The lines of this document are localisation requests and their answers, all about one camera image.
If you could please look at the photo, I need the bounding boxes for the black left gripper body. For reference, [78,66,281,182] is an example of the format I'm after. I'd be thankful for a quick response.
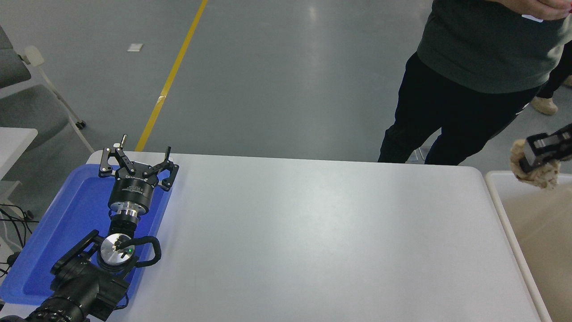
[109,165,158,212]

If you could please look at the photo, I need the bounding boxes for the tan paper ball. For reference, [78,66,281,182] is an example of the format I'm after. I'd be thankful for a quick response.
[510,139,561,191]

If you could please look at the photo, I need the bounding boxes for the person's hand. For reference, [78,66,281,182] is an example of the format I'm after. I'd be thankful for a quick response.
[489,0,572,21]

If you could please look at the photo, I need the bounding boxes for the person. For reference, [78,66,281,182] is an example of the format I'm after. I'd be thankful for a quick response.
[531,40,572,116]
[378,0,572,166]

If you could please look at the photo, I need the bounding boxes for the large pale bin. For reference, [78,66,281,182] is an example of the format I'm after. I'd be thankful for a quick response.
[485,171,572,322]

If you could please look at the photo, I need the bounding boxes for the blue plastic tray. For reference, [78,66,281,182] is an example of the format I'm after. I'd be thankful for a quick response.
[0,163,172,307]

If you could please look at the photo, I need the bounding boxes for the small white table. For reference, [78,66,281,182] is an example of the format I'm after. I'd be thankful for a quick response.
[0,127,38,179]

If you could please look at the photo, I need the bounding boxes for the grey chair with white frame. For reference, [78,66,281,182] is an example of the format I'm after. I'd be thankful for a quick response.
[0,25,95,153]

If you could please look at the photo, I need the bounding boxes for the black cables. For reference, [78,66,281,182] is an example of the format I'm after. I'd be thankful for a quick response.
[0,203,41,278]

